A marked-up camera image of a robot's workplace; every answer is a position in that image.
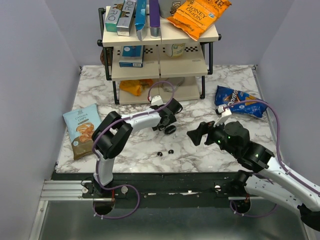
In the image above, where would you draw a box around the blue Doritos chip bag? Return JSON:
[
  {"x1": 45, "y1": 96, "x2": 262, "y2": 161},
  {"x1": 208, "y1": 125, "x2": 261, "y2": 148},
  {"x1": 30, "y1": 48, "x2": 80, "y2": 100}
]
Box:
[{"x1": 214, "y1": 85, "x2": 267, "y2": 118}]

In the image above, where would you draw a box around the black earbud charging case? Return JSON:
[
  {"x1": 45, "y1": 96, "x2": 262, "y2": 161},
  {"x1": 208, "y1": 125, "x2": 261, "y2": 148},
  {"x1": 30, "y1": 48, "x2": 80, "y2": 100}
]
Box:
[{"x1": 164, "y1": 125, "x2": 177, "y2": 135}]

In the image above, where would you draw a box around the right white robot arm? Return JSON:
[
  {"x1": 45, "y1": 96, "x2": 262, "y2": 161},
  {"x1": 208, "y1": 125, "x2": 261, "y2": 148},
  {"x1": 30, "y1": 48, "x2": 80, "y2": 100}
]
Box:
[{"x1": 187, "y1": 121, "x2": 320, "y2": 231}]

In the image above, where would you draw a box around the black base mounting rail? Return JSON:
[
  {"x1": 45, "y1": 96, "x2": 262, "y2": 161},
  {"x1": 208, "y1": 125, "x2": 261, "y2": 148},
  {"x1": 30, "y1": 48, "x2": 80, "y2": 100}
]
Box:
[{"x1": 51, "y1": 170, "x2": 250, "y2": 213}]

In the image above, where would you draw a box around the cream printed mug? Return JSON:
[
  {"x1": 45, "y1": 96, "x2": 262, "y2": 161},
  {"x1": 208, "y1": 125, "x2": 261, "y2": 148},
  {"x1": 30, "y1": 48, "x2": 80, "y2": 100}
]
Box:
[{"x1": 165, "y1": 43, "x2": 185, "y2": 58}]

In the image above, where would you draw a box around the orange snack bag bottom shelf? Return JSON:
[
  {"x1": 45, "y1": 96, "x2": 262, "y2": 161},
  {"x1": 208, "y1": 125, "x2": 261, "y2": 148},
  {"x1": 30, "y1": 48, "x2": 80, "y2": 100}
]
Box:
[{"x1": 119, "y1": 79, "x2": 154, "y2": 96}]

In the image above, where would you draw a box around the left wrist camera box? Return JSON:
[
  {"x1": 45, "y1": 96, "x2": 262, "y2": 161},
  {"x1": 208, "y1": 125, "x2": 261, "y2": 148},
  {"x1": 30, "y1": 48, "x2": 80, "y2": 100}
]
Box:
[{"x1": 148, "y1": 95, "x2": 164, "y2": 106}]

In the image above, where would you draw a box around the orange honey dijon chip bag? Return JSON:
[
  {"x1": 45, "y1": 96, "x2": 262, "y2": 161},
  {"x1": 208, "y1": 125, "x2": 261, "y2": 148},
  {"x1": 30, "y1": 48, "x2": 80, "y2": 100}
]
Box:
[{"x1": 167, "y1": 0, "x2": 232, "y2": 41}]

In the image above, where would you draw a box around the beige three-tier shelf rack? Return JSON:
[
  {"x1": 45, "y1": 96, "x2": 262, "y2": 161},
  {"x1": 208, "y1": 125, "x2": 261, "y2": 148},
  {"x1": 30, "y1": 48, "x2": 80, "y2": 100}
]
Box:
[{"x1": 97, "y1": 6, "x2": 221, "y2": 105}]

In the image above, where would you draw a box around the blue tall carton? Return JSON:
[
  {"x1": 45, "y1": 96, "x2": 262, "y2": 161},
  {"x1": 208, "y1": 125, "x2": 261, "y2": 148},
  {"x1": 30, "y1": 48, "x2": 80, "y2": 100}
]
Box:
[{"x1": 134, "y1": 0, "x2": 147, "y2": 41}]

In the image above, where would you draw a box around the purple tall box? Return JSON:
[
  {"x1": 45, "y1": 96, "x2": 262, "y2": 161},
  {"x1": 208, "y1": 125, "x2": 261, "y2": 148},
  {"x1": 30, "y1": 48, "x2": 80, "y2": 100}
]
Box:
[{"x1": 149, "y1": 0, "x2": 161, "y2": 39}]

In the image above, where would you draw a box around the brown object behind rack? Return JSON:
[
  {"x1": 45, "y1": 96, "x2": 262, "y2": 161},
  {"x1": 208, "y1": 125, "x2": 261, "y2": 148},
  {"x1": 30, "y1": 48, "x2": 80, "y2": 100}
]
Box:
[{"x1": 100, "y1": 50, "x2": 110, "y2": 66}]

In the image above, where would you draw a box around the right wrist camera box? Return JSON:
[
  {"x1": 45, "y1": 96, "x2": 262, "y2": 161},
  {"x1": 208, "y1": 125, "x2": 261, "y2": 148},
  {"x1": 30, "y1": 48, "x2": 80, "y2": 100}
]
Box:
[{"x1": 214, "y1": 104, "x2": 232, "y2": 127}]

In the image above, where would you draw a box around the blue white box middle shelf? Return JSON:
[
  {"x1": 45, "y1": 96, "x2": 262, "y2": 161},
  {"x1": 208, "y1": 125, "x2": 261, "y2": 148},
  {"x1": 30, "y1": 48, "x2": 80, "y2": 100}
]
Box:
[{"x1": 118, "y1": 45, "x2": 145, "y2": 68}]

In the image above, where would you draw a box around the teal RiO box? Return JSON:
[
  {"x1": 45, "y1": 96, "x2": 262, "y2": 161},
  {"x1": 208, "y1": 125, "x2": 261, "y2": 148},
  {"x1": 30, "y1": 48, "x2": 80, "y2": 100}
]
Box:
[{"x1": 104, "y1": 0, "x2": 125, "y2": 33}]

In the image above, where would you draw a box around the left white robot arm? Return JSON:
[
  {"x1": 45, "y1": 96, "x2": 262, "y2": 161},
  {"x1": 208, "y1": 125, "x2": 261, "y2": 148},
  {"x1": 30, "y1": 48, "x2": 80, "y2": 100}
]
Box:
[{"x1": 91, "y1": 98, "x2": 183, "y2": 198}]

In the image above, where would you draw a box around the grey printed pouch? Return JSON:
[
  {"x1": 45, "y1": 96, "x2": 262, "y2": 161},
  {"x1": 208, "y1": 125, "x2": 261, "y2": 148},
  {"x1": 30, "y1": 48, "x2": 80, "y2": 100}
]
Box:
[{"x1": 158, "y1": 0, "x2": 186, "y2": 19}]

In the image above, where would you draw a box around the aluminium extrusion rail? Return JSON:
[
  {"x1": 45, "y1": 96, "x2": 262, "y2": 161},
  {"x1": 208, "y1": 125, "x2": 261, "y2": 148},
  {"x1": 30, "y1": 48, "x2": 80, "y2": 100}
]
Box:
[{"x1": 40, "y1": 180, "x2": 91, "y2": 201}]

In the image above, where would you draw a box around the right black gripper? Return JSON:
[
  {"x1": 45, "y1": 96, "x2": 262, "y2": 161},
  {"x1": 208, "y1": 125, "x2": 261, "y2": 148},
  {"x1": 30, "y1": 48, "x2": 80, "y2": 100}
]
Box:
[{"x1": 186, "y1": 115, "x2": 239, "y2": 157}]

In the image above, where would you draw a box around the cassava chips bag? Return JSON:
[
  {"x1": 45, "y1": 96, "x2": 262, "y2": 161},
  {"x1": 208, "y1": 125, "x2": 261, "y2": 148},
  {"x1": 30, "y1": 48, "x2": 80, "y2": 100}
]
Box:
[{"x1": 62, "y1": 103, "x2": 102, "y2": 160}]

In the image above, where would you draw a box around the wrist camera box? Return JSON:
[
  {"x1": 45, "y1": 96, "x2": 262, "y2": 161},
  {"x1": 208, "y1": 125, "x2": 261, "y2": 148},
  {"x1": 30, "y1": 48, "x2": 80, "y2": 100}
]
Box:
[
  {"x1": 148, "y1": 95, "x2": 164, "y2": 106},
  {"x1": 214, "y1": 104, "x2": 232, "y2": 127}
]

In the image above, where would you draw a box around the silver RiO box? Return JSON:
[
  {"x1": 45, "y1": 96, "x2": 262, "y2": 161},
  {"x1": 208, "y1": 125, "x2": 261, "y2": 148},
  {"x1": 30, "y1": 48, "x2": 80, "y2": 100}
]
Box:
[{"x1": 116, "y1": 0, "x2": 137, "y2": 37}]

